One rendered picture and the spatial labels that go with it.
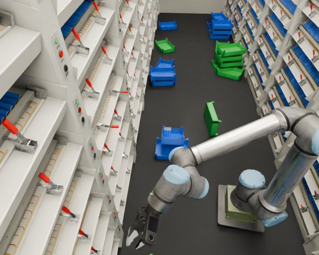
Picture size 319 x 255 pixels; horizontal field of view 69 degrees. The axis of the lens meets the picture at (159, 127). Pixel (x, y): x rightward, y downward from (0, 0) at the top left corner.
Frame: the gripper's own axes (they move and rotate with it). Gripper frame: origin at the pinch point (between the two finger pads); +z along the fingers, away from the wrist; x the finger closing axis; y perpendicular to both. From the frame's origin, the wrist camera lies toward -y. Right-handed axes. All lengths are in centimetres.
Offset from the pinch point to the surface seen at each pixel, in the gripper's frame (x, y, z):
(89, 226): 17.1, 9.7, 6.0
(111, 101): 30, 53, -36
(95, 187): 21.4, 17.4, -7.2
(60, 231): 29.2, -7.6, -3.8
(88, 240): 15.8, 4.0, 7.5
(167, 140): -32, 111, -14
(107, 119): 29, 41, -30
